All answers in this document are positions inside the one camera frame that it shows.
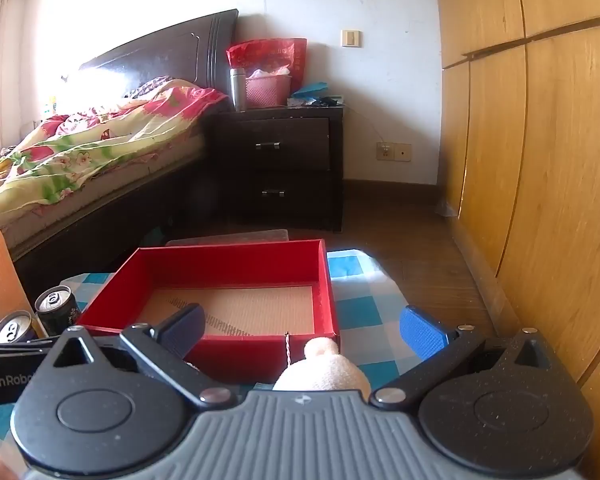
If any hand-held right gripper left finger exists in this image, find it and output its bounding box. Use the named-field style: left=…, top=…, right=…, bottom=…
left=30, top=304, right=238, bottom=408

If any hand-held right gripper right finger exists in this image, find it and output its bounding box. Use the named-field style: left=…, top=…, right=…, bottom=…
left=370, top=305, right=563, bottom=408

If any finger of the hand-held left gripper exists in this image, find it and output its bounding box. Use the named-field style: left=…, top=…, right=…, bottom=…
left=0, top=339, right=56, bottom=358

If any red cardboard box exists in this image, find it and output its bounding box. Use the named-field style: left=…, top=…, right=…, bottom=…
left=77, top=239, right=341, bottom=383

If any cream plush toy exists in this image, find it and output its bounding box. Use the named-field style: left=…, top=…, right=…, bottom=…
left=272, top=337, right=372, bottom=392

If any black beverage can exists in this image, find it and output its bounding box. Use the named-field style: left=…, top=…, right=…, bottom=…
left=34, top=285, right=82, bottom=337
left=0, top=310, right=44, bottom=346

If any blue white checkered tablecloth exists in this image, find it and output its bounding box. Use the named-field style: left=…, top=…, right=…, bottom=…
left=0, top=249, right=431, bottom=443

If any orange ribbed cylinder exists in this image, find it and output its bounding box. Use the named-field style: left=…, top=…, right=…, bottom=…
left=0, top=227, right=48, bottom=339

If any grey floor mat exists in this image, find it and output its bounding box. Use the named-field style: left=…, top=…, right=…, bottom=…
left=165, top=229, right=291, bottom=248

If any bed with floral blanket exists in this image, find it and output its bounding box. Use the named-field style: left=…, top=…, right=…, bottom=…
left=0, top=9, right=241, bottom=306

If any dark wooden nightstand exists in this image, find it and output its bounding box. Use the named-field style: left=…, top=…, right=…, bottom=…
left=205, top=105, right=345, bottom=233

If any mattress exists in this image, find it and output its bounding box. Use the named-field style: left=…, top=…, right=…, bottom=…
left=0, top=130, right=207, bottom=257

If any dark nightstand drawer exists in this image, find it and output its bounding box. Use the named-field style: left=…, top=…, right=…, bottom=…
left=230, top=170, right=333, bottom=217
left=225, top=117, right=331, bottom=171

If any light wooden wardrobe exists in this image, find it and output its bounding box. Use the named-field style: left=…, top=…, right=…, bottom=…
left=432, top=0, right=600, bottom=480

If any floral quilt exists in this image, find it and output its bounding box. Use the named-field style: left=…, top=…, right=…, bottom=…
left=0, top=77, right=231, bottom=202

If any steel thermos bottle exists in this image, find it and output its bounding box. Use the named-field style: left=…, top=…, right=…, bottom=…
left=229, top=66, right=248, bottom=112

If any dark patterned pillow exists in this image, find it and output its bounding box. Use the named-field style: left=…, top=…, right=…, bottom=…
left=129, top=76, right=175, bottom=99

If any pink plastic basket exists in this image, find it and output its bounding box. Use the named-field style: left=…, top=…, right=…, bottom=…
left=245, top=73, right=292, bottom=109

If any blue folded paper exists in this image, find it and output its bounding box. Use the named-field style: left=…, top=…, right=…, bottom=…
left=292, top=81, right=334, bottom=101

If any red plastic bag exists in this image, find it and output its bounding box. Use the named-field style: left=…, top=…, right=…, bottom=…
left=226, top=37, right=308, bottom=98

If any beige wall outlet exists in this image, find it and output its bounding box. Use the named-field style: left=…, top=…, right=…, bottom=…
left=376, top=141, right=412, bottom=163

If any thin charger cable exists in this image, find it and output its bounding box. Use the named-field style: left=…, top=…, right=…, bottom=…
left=342, top=104, right=388, bottom=153

